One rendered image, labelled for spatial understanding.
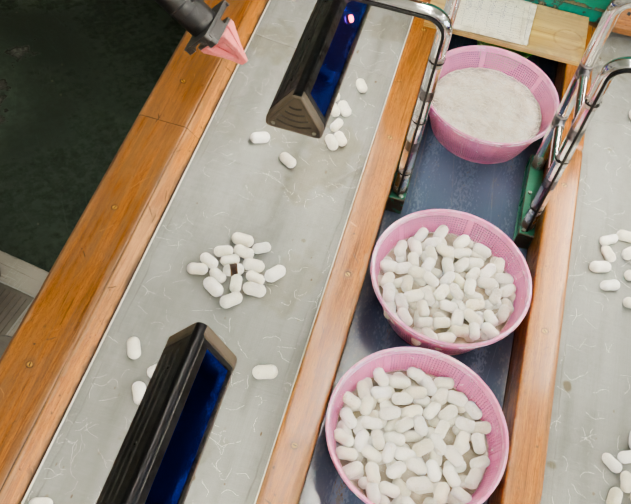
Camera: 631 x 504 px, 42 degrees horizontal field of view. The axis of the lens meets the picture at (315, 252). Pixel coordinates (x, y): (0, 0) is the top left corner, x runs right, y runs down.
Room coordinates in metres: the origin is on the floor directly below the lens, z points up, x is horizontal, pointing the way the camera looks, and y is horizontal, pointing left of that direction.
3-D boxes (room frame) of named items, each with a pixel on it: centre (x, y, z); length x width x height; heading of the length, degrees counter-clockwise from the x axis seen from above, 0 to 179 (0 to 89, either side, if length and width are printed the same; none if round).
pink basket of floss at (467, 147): (1.20, -0.29, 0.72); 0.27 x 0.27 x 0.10
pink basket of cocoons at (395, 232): (0.76, -0.23, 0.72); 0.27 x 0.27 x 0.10
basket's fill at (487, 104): (1.20, -0.29, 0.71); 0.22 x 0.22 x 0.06
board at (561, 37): (1.41, -0.32, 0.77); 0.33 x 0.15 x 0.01; 82
